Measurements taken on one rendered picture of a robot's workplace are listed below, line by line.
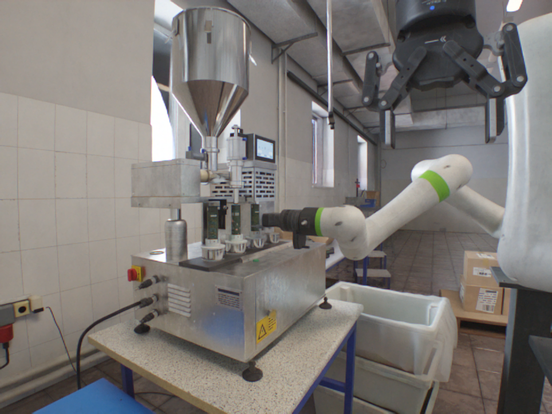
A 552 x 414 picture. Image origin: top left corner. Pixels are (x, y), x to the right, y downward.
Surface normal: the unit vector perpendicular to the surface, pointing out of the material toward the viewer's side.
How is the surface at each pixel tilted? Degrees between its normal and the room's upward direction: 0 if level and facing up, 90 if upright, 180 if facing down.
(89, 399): 0
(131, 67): 90
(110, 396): 0
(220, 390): 0
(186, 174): 90
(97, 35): 90
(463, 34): 90
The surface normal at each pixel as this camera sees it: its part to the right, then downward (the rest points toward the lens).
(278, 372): 0.00, -1.00
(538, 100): -0.67, 0.11
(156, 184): -0.50, 0.04
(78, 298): 0.86, 0.02
